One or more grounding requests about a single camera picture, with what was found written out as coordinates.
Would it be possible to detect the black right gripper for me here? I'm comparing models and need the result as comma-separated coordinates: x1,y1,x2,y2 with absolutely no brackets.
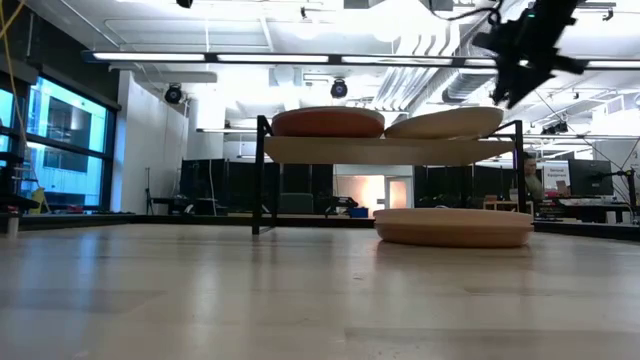
472,14,589,109

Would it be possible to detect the pale peach plate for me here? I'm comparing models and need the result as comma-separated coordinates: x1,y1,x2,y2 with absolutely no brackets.
383,105,505,141

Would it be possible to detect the tan brown plate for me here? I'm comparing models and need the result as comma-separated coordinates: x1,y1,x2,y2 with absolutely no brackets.
372,207,535,249

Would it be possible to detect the red plate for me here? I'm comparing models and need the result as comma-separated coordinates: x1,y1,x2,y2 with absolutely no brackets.
271,109,386,139

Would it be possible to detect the wooden shelf with black legs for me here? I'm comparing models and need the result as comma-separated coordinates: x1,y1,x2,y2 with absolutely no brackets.
251,114,527,236

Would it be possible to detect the white printed sign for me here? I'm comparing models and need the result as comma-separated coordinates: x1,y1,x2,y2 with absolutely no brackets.
542,162,571,191

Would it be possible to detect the person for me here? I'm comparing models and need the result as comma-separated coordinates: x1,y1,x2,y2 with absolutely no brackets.
522,151,546,202

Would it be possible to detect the black monitor on desk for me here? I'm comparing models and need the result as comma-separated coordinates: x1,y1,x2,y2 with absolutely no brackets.
568,158,615,197

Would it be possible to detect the small wooden table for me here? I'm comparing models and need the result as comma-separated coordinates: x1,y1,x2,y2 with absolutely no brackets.
482,199,522,214

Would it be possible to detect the cluttered background desk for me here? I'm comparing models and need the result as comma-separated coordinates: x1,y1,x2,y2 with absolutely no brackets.
544,197,640,225

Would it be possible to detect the white door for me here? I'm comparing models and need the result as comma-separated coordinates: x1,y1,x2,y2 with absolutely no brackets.
384,177,414,211

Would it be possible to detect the black machine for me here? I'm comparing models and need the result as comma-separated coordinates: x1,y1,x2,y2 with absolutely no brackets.
327,196,359,216

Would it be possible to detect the green armchair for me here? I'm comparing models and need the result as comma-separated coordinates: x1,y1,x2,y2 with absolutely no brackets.
279,192,315,215

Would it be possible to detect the long ceiling light strip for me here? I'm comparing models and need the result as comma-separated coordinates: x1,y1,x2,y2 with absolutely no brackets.
82,49,640,71

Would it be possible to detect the black tripod stand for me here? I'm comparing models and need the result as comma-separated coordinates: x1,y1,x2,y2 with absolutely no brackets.
143,167,155,215

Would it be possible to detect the large window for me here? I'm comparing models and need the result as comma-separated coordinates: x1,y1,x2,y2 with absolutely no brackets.
0,74,119,211

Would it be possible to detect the silver ventilation duct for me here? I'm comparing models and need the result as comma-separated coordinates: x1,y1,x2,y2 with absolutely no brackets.
442,72,496,104

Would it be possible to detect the black metal rig frame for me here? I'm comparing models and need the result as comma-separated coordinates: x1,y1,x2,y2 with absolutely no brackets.
0,213,640,242

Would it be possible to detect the yellow cable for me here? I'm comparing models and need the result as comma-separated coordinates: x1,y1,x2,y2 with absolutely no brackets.
0,0,27,151

